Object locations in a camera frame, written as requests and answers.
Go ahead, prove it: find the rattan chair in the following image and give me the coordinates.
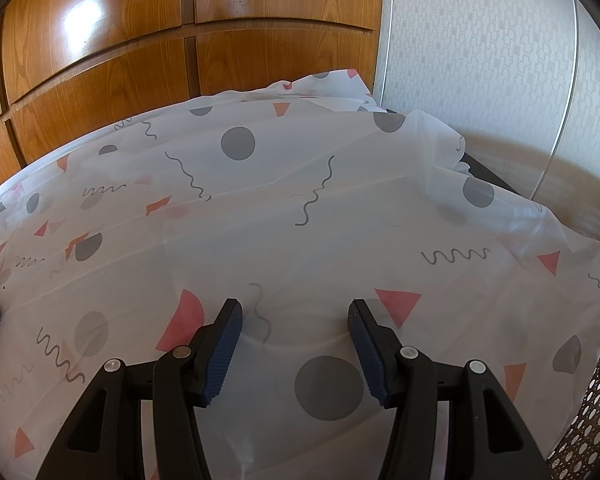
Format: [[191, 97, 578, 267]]
[[547, 360, 600, 480]]

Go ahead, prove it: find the patterned white tablecloth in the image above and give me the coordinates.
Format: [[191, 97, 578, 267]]
[[0, 70, 600, 479]]

